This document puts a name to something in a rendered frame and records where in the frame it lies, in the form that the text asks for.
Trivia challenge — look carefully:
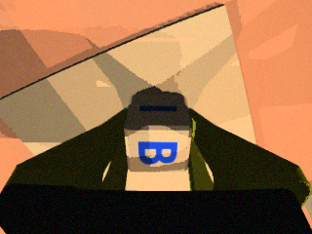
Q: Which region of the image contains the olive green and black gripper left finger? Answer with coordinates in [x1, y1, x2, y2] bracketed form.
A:
[4, 108, 128, 190]

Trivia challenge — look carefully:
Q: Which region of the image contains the beige flat mat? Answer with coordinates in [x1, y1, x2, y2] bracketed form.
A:
[0, 4, 256, 191]

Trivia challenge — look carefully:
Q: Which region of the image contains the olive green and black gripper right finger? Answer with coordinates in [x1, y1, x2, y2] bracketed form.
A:
[187, 108, 312, 207]

